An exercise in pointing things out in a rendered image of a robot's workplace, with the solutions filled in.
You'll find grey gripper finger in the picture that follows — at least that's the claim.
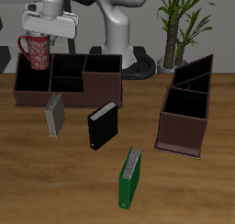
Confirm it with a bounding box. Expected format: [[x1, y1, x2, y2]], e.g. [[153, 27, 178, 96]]
[[49, 34, 58, 47]]

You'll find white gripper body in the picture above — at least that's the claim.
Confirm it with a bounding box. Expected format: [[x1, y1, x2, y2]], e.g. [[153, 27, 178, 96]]
[[20, 11, 80, 39]]

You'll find red patterned mug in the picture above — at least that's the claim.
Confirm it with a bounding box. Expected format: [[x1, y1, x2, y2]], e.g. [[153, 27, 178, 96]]
[[17, 33, 51, 71]]

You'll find wide dark brown desk caddy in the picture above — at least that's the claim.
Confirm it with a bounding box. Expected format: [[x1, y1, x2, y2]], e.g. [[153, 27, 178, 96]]
[[12, 52, 124, 109]]

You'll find narrow dark brown desk caddy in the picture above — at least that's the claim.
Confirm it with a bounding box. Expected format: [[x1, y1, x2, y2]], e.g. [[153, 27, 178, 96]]
[[153, 53, 215, 160]]

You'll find grey book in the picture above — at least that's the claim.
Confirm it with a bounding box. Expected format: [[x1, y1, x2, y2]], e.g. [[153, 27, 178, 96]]
[[44, 93, 67, 139]]

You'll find black book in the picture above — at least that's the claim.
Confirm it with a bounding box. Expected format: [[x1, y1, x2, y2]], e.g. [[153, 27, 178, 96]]
[[87, 100, 119, 151]]

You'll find white plant pot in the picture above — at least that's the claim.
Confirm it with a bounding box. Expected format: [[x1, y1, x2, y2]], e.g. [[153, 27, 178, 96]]
[[156, 56, 188, 75]]

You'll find green pot plant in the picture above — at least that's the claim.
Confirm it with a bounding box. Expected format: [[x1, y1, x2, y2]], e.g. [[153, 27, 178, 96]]
[[156, 0, 218, 70]]

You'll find green book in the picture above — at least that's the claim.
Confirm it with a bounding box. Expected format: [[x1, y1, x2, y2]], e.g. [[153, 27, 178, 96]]
[[117, 146, 143, 210]]

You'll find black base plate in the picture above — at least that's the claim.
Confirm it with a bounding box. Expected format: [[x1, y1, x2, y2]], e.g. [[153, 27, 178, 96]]
[[88, 45, 157, 81]]

